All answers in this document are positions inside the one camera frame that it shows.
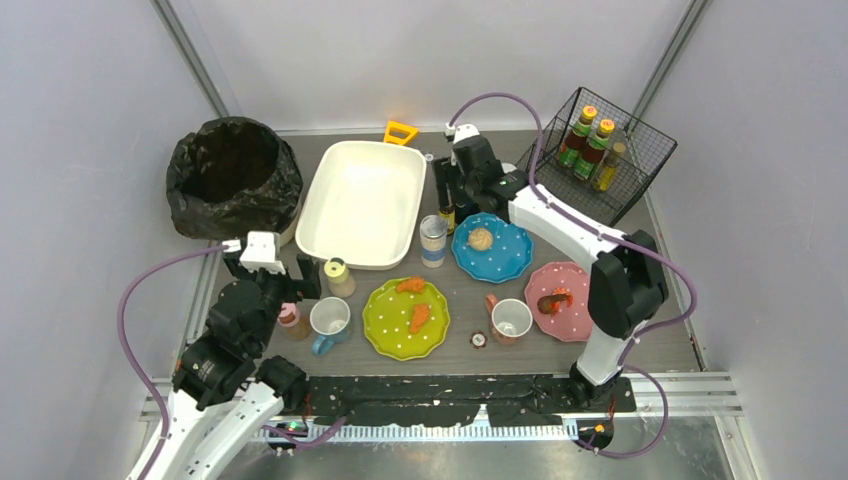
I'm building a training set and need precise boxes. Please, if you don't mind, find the black wire basket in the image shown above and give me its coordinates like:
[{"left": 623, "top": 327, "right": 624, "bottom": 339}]
[{"left": 532, "top": 87, "right": 678, "bottom": 226}]

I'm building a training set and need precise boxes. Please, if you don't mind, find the yellow label oil bottle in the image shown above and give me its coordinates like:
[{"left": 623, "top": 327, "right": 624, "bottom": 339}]
[{"left": 438, "top": 201, "right": 456, "bottom": 236}]

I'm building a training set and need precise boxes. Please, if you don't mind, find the brown poker chip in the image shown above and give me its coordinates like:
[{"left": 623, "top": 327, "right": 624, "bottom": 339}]
[{"left": 469, "top": 331, "right": 488, "bottom": 349}]

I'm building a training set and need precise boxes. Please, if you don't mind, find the black base mat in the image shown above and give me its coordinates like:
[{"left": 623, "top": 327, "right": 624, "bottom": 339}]
[{"left": 308, "top": 374, "right": 636, "bottom": 427}]

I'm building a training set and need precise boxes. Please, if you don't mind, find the blue handled white mug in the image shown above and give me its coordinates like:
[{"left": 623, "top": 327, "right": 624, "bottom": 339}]
[{"left": 309, "top": 297, "right": 352, "bottom": 356}]

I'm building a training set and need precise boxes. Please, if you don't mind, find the black bag lined trash bin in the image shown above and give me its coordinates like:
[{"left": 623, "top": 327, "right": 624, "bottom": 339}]
[{"left": 165, "top": 116, "right": 304, "bottom": 242}]

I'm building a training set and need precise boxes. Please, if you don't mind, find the orange plastic handle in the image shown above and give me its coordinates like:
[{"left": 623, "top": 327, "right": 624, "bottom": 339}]
[{"left": 383, "top": 120, "right": 420, "bottom": 146}]

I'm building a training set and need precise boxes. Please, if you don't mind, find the yellow lid spice shaker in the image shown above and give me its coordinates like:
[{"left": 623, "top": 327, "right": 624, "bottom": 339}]
[{"left": 324, "top": 257, "right": 356, "bottom": 298}]

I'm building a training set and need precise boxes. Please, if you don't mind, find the upper orange food piece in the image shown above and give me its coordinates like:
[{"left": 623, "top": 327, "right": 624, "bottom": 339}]
[{"left": 395, "top": 276, "right": 427, "bottom": 294}]

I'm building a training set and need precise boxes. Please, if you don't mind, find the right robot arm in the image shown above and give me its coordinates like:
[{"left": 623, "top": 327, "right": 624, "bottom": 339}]
[{"left": 433, "top": 130, "right": 668, "bottom": 407}]

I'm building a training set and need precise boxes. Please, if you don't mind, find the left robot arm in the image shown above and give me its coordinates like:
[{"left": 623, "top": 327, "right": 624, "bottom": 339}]
[{"left": 128, "top": 253, "right": 321, "bottom": 479}]

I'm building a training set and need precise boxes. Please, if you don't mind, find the white rectangular basin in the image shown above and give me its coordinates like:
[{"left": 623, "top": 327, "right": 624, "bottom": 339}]
[{"left": 295, "top": 140, "right": 428, "bottom": 271}]

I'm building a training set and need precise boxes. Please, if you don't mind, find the yellow oil bottle brown cap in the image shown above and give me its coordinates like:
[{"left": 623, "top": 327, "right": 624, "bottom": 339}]
[{"left": 591, "top": 142, "right": 628, "bottom": 192}]

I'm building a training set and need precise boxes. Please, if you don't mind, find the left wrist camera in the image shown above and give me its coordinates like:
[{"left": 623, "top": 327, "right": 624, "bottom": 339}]
[{"left": 239, "top": 231, "right": 287, "bottom": 275}]

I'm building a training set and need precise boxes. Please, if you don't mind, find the blue polka dot plate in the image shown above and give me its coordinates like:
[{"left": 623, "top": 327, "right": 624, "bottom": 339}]
[{"left": 451, "top": 213, "right": 534, "bottom": 284}]

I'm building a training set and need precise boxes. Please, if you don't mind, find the lower orange food piece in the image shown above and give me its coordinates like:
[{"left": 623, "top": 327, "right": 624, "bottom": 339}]
[{"left": 409, "top": 303, "right": 431, "bottom": 334}]

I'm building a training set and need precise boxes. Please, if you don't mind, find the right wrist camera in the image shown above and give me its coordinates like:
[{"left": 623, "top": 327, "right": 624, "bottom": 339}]
[{"left": 444, "top": 123, "right": 480, "bottom": 166}]

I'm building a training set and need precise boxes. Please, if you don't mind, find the pink lid spice shaker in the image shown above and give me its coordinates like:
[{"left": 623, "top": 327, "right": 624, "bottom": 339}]
[{"left": 277, "top": 303, "right": 312, "bottom": 341}]

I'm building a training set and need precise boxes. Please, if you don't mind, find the orange food piece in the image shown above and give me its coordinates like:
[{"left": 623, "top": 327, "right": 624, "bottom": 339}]
[
  {"left": 409, "top": 303, "right": 431, "bottom": 334},
  {"left": 395, "top": 276, "right": 427, "bottom": 294}
]

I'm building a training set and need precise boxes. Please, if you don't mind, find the orange handled white mug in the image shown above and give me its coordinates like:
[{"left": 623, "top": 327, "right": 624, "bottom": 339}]
[{"left": 484, "top": 294, "right": 534, "bottom": 345}]

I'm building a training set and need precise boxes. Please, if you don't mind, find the green polka dot plate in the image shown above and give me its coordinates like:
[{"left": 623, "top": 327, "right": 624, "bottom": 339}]
[{"left": 362, "top": 277, "right": 451, "bottom": 361}]

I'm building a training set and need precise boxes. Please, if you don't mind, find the pink polka dot plate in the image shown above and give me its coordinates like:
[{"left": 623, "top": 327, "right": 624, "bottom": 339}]
[{"left": 524, "top": 261, "right": 593, "bottom": 342}]

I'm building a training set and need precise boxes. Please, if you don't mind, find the red sauce bottle yellow cap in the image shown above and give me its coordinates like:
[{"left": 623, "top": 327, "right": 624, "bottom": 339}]
[{"left": 573, "top": 118, "right": 616, "bottom": 180}]

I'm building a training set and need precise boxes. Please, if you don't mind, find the grain jar near basin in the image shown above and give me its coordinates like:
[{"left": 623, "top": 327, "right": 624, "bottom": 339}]
[{"left": 419, "top": 214, "right": 447, "bottom": 268}]

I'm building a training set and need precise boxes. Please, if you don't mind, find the brown and orange food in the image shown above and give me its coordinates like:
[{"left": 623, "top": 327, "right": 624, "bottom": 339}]
[{"left": 537, "top": 287, "right": 573, "bottom": 315}]

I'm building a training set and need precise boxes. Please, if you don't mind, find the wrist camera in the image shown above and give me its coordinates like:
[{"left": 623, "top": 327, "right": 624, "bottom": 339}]
[
  {"left": 444, "top": 123, "right": 480, "bottom": 166},
  {"left": 239, "top": 231, "right": 287, "bottom": 275}
]

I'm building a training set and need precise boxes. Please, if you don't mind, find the beige bun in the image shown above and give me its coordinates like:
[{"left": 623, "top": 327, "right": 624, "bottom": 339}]
[{"left": 467, "top": 227, "right": 494, "bottom": 252}]

